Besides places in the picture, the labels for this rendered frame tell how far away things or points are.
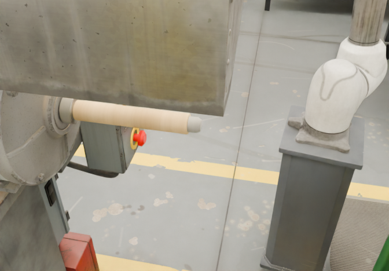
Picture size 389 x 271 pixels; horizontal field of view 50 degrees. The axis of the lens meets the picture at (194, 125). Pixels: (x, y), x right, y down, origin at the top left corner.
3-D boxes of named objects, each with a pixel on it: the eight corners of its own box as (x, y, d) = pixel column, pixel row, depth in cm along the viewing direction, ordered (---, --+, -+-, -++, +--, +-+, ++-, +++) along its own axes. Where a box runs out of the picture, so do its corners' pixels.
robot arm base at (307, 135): (291, 111, 159) (293, 99, 156) (351, 123, 154) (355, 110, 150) (283, 140, 146) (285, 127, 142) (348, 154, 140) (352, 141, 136)
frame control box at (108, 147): (29, 193, 104) (0, 108, 88) (67, 139, 121) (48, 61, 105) (123, 208, 100) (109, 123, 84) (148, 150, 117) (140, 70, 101)
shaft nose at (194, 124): (189, 113, 62) (190, 121, 64) (186, 127, 61) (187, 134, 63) (202, 114, 62) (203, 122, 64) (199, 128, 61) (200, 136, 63)
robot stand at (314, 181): (271, 220, 206) (291, 104, 163) (328, 235, 198) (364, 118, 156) (259, 267, 185) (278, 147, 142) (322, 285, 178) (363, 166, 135)
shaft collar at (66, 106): (65, 88, 65) (74, 103, 69) (55, 113, 63) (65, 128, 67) (77, 90, 64) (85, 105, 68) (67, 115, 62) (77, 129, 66)
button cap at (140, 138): (128, 147, 103) (127, 135, 101) (134, 138, 106) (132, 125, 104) (143, 150, 103) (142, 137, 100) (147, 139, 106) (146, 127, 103)
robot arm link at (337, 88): (294, 120, 145) (304, 65, 132) (320, 99, 156) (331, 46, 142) (337, 140, 137) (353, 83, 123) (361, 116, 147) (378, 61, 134)
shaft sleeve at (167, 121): (77, 95, 65) (83, 106, 68) (70, 113, 63) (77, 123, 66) (189, 109, 62) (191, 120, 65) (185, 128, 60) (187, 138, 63)
